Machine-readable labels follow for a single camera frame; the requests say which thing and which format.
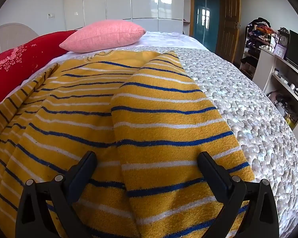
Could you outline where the cluttered storage rack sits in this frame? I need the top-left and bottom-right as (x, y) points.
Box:
(240, 17), (279, 80)

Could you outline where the red embroidered pillow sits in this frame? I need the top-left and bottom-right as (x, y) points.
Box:
(0, 30), (77, 111)

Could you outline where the brown wooden door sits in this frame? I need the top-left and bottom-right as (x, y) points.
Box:
(216, 0), (242, 63)

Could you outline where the teal door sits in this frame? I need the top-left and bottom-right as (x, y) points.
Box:
(194, 0), (220, 52)

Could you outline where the white headboard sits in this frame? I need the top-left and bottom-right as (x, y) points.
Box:
(0, 23), (39, 46)

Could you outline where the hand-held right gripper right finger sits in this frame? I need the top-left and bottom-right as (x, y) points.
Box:
(197, 151), (280, 238)

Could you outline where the white bed sheet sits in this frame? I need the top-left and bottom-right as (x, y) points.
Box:
(22, 31), (204, 85)

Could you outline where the dark table clock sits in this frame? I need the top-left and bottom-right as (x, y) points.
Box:
(278, 27), (290, 47)

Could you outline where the grey patterned bedspread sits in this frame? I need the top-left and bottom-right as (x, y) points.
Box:
(0, 45), (298, 238)

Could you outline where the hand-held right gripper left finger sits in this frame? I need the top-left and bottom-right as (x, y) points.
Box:
(15, 151), (98, 238)

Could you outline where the white television cabinet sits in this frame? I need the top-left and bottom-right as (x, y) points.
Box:
(254, 46), (298, 129)

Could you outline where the white glossy wardrobe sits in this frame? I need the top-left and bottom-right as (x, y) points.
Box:
(64, 0), (191, 33)

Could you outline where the yellow striped sweater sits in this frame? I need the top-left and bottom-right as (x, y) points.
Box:
(0, 50), (256, 238)

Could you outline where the small desk clock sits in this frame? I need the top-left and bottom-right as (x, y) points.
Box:
(274, 43), (286, 57)

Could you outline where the pink pillow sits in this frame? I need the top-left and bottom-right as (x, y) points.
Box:
(59, 19), (147, 53)

